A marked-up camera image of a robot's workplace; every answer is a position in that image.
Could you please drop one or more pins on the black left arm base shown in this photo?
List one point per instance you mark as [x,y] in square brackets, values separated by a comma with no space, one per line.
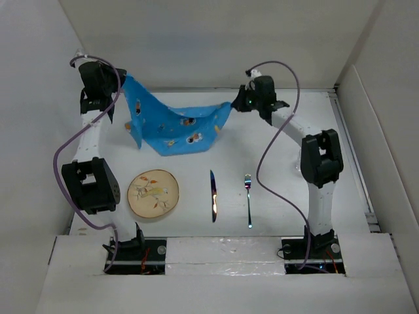
[148,260]

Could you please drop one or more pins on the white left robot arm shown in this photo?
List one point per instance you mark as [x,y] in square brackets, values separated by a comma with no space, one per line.
[90,182]

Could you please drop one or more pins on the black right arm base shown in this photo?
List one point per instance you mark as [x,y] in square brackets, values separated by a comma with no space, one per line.
[327,259]

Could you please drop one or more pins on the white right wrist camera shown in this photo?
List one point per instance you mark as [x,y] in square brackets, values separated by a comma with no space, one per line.
[253,73]

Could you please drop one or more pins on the blue space-print cloth placemat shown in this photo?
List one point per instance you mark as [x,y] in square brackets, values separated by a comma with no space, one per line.
[171,131]

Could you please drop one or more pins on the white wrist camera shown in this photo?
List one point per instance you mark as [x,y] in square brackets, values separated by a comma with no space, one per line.
[253,73]
[78,55]

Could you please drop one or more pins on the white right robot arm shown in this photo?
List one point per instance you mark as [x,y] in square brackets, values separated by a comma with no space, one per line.
[321,159]

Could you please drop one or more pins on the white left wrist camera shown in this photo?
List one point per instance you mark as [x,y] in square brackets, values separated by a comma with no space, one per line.
[78,55]

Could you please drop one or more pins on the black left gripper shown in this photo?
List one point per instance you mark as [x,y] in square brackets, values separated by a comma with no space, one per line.
[106,69]

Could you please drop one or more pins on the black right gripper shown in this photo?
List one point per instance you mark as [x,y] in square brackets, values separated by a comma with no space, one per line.
[238,104]

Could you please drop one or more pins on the round bird-painted plate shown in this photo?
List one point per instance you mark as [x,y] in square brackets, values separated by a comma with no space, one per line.
[153,193]

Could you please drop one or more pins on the clear plastic cup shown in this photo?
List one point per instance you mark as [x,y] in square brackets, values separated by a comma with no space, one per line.
[298,163]

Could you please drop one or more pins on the iridescent table knife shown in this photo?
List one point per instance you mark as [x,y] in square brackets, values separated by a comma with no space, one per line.
[213,197]

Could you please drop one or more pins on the iridescent fork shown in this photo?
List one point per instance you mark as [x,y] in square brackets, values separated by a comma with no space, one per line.
[247,184]

